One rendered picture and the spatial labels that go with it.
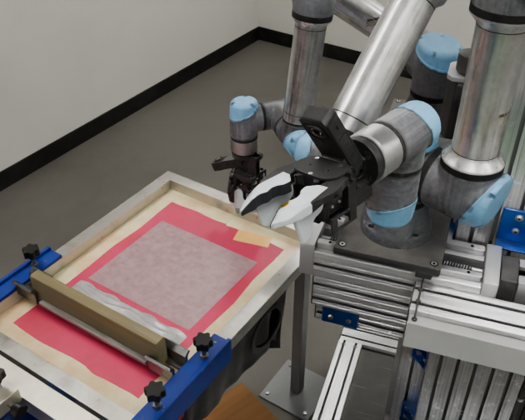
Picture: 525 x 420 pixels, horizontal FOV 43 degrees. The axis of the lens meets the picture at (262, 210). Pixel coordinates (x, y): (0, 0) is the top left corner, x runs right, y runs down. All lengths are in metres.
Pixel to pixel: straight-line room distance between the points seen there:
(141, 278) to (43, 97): 2.39
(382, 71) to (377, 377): 1.61
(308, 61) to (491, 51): 0.57
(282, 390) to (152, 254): 1.06
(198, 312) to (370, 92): 0.81
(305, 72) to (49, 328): 0.88
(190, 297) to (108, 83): 2.82
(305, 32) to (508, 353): 0.82
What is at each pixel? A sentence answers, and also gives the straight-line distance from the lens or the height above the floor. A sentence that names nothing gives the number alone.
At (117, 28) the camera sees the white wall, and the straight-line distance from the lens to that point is 4.35.
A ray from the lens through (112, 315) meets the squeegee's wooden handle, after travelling 1.56.
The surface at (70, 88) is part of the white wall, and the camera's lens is 4.16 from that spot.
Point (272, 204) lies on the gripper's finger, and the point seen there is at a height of 1.65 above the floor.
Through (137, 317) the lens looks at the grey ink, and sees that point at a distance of 1.68.
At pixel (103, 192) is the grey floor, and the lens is 3.83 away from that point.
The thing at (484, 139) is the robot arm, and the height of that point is 1.56.
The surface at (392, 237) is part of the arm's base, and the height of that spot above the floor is 1.29.
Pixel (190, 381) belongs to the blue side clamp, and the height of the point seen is 1.01.
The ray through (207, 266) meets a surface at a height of 0.96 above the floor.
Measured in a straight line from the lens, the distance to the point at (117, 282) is 1.79.
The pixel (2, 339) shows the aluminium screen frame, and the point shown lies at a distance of 1.68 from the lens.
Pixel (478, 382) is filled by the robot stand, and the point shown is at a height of 0.70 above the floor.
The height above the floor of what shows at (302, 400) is 0.01.
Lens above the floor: 2.15
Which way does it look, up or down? 37 degrees down
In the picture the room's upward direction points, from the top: straight up
